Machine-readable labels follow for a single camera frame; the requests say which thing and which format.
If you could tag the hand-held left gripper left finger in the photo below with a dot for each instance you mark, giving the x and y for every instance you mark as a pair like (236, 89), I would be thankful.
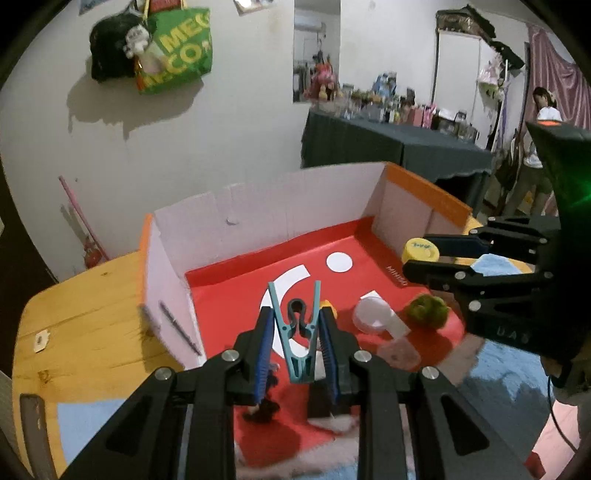
(263, 355)

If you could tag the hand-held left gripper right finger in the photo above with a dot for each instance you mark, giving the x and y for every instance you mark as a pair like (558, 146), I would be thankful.
(328, 355)

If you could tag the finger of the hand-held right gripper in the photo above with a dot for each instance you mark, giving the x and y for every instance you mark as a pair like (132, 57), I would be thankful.
(434, 272)
(461, 243)

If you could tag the yellow round cap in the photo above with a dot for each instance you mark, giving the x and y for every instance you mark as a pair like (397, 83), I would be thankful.
(418, 249)

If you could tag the teal clothespin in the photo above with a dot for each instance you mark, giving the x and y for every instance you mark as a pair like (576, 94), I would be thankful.
(298, 364)

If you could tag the black and white plush roll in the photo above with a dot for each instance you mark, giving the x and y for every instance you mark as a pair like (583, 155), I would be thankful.
(323, 408)

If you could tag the white round jar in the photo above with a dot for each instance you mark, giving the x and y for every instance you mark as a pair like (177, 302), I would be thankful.
(369, 316)

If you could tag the pink round toy camera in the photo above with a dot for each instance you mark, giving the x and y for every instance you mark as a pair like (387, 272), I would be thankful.
(398, 354)

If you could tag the cardboard box with red bottom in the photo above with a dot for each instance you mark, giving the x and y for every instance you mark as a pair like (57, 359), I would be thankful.
(231, 286)

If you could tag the green pompom ball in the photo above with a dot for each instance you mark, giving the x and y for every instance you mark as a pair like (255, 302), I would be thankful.
(427, 311)

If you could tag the black figure with blue helmet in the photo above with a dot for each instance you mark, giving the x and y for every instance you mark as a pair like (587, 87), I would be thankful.
(263, 410)

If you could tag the table with dark cloth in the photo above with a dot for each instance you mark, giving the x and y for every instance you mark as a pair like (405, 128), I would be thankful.
(369, 143)

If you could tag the row of small knickknacks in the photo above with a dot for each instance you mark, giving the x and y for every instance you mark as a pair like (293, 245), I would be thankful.
(397, 106)

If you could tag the pink curtain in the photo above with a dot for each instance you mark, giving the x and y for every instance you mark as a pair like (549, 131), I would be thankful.
(558, 69)

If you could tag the white cabinet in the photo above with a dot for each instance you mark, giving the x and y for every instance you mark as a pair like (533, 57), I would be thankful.
(459, 78)

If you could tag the light blue fuzzy blanket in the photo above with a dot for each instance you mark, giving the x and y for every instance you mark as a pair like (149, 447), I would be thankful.
(92, 429)

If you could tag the red and pink plush toy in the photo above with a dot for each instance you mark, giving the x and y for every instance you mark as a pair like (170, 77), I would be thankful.
(323, 81)

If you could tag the small white sticker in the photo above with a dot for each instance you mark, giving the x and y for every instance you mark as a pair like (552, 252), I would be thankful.
(40, 340)

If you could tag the pink stick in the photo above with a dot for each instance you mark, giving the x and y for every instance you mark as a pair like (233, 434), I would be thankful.
(83, 217)

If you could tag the black phone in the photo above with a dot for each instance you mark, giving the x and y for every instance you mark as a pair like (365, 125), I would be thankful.
(37, 434)

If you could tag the green tote bag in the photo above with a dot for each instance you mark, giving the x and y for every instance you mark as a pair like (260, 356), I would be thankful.
(184, 50)

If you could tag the wall mirror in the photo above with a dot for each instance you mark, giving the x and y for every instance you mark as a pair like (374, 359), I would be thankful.
(316, 41)

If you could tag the black plush on wall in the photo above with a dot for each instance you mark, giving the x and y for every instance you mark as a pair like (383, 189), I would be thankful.
(108, 50)

